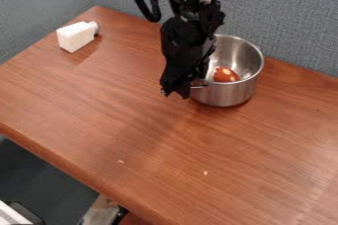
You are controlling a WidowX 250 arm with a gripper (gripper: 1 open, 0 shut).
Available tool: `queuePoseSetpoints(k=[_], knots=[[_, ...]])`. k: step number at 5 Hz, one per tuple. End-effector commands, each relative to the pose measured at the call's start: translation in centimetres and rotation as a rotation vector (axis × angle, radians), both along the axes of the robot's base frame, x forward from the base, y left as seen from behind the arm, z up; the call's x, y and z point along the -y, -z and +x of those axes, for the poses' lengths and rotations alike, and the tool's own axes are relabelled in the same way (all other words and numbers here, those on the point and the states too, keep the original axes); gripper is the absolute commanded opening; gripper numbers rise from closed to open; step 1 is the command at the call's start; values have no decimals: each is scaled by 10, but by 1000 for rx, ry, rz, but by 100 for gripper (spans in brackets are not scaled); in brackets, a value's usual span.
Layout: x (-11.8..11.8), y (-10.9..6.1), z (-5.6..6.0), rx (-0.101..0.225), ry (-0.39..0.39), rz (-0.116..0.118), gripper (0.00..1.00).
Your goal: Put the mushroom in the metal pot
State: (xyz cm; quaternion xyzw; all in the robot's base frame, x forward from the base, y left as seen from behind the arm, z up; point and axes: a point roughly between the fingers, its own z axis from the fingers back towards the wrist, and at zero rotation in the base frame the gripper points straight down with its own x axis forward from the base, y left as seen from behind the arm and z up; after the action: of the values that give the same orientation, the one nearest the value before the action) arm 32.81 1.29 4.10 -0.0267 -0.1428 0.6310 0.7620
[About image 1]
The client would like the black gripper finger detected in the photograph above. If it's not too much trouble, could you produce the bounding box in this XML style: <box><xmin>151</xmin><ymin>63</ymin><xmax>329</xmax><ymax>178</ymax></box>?
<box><xmin>193</xmin><ymin>53</ymin><xmax>211</xmax><ymax>86</ymax></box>
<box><xmin>160</xmin><ymin>77</ymin><xmax>191</xmax><ymax>99</ymax></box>

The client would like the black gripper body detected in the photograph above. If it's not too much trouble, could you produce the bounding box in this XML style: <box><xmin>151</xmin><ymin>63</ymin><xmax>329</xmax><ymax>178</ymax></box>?
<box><xmin>162</xmin><ymin>18</ymin><xmax>215</xmax><ymax>80</ymax></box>

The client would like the white toy mushroom red cap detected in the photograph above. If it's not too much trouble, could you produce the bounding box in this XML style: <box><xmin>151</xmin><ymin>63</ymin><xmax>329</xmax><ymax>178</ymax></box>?
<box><xmin>207</xmin><ymin>66</ymin><xmax>241</xmax><ymax>83</ymax></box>

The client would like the shiny metal pot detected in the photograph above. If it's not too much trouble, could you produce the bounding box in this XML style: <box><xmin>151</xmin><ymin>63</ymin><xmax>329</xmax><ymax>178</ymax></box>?
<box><xmin>190</xmin><ymin>35</ymin><xmax>265</xmax><ymax>107</ymax></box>

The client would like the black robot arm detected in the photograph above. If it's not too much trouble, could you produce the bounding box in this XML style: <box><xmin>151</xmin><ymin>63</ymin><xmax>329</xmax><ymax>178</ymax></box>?
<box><xmin>134</xmin><ymin>0</ymin><xmax>226</xmax><ymax>99</ymax></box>

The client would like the white plastic bottle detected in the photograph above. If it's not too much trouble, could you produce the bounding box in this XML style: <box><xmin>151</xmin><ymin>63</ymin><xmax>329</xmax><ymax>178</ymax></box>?
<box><xmin>56</xmin><ymin>21</ymin><xmax>99</xmax><ymax>53</ymax></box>

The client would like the white box at corner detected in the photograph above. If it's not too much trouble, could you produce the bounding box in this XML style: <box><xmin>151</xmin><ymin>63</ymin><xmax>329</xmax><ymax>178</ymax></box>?
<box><xmin>0</xmin><ymin>200</ymin><xmax>34</xmax><ymax>225</ymax></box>

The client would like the table leg frame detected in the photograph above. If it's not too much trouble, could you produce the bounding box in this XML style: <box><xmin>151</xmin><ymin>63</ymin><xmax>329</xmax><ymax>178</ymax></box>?
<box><xmin>79</xmin><ymin>194</ymin><xmax>128</xmax><ymax>225</ymax></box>

